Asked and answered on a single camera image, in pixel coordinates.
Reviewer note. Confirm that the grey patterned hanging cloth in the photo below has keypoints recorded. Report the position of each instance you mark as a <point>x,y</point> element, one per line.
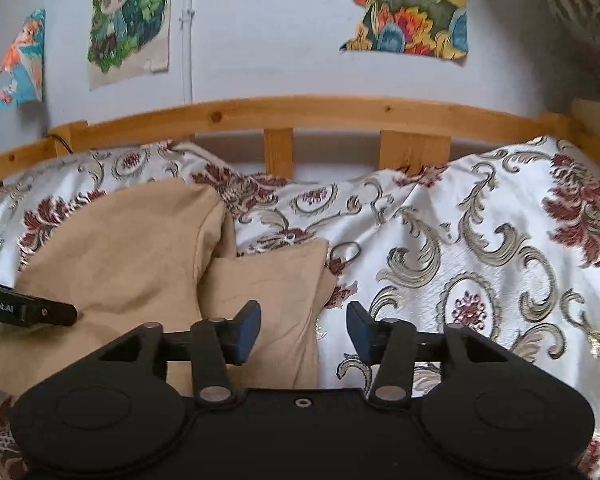
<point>580,5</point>

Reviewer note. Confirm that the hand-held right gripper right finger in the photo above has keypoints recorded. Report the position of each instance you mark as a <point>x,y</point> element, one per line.
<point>360,334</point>

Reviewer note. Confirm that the floral white bedspread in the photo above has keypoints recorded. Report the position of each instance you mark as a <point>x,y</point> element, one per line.
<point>430,240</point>

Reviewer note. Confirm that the green cartoon figure wall poster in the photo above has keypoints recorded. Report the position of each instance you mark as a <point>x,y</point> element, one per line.
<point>130,20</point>

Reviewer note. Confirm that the wooden bed frame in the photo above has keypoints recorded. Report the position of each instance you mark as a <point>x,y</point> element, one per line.
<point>330,110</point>

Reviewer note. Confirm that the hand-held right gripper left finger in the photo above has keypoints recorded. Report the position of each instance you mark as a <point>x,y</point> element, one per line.
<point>245,334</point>

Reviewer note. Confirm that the orange-haired figure wall poster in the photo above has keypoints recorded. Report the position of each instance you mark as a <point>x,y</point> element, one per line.
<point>22,65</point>

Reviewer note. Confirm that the colourful landscape wall poster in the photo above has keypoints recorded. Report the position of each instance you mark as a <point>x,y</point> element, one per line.
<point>410,5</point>

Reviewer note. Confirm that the beige hoodie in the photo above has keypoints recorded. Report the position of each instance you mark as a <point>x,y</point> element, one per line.
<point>145,255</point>

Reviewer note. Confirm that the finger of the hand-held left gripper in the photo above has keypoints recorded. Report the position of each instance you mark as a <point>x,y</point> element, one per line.
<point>55,312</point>

